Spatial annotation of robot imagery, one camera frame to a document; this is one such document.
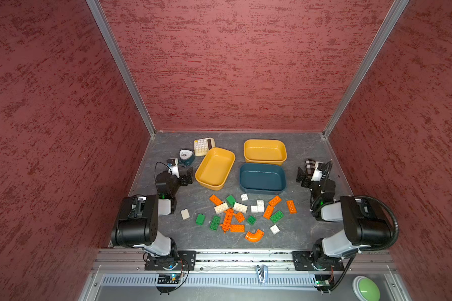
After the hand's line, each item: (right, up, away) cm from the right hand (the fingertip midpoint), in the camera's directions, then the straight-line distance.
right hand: (306, 170), depth 92 cm
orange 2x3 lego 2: (-16, -16, 0) cm, 23 cm away
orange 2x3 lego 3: (-8, -18, -2) cm, 20 cm away
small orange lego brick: (-34, -21, -8) cm, 41 cm away
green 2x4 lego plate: (-46, -23, -9) cm, 52 cm away
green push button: (+12, -41, -25) cm, 50 cm away
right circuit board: (-2, -41, -22) cm, 47 cm away
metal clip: (-26, -37, -22) cm, 50 cm away
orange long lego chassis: (-39, -20, -5) cm, 44 cm away
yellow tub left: (-48, 0, +12) cm, 49 cm away
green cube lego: (-38, -15, -4) cm, 41 cm away
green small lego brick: (-52, -22, -9) cm, 57 cm away
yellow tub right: (-17, +9, +18) cm, 26 cm away
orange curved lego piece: (-28, -29, -12) cm, 42 cm away
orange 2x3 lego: (-20, -20, -5) cm, 29 cm away
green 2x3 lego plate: (-17, -21, -7) cm, 28 cm away
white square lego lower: (-18, -26, -10) cm, 33 cm away
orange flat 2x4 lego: (-35, -26, -9) cm, 45 cm away
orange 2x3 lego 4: (-46, -15, -1) cm, 48 cm away
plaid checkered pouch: (+5, +2, +8) cm, 9 cm away
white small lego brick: (-60, -20, -7) cm, 63 cm away
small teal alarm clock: (-64, +6, +11) cm, 65 cm away
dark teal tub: (-18, -6, +8) cm, 21 cm away
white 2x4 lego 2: (-43, -18, -5) cm, 47 cm away
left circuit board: (-63, -41, -21) cm, 78 cm away
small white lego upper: (-32, -14, 0) cm, 34 cm away
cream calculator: (-56, +12, +19) cm, 60 cm away
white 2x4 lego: (-34, -18, -4) cm, 38 cm away
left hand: (-62, 0, +1) cm, 62 cm away
